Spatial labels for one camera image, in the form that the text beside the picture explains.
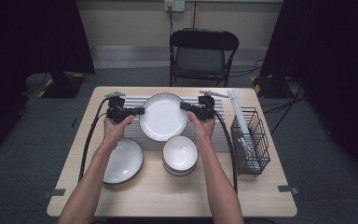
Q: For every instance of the person's right hand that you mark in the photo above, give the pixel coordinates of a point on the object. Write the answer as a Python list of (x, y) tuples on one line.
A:
[(203, 130)]

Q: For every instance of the large white plate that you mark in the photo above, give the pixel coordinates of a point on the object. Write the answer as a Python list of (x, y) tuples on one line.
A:
[(127, 161)]

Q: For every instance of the grey round floor disc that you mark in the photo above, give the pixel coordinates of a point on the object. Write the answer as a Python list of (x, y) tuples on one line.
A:
[(35, 82)]

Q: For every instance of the small white plate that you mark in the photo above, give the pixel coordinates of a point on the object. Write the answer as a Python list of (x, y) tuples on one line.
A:
[(163, 116)]

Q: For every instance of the black stand base yellow tape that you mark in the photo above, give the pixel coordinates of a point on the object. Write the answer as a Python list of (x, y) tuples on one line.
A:
[(270, 88), (63, 87)]

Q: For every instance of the black folding chair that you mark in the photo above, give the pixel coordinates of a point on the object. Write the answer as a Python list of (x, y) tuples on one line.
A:
[(202, 59)]

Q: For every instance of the small black floor strip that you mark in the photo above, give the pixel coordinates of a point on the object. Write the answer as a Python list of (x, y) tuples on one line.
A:
[(74, 122)]

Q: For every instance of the black curtain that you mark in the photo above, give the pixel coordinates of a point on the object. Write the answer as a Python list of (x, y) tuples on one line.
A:
[(28, 34), (329, 62)]

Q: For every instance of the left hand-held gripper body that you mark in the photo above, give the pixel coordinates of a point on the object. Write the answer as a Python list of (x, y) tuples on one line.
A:
[(118, 112)]

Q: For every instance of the white wall socket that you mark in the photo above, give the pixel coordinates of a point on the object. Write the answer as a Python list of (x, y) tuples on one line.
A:
[(174, 5)]

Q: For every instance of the grey striped placemat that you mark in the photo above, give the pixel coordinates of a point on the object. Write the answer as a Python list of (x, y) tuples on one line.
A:
[(209, 137)]

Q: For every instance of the grey floor tape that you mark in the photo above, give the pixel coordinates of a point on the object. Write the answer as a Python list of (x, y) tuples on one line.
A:
[(288, 189), (54, 193)]

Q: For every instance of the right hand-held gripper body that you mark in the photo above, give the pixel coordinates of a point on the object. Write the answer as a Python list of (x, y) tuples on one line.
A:
[(202, 112)]

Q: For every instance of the person's left hand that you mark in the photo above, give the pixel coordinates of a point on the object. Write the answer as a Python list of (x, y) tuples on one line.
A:
[(115, 132)]

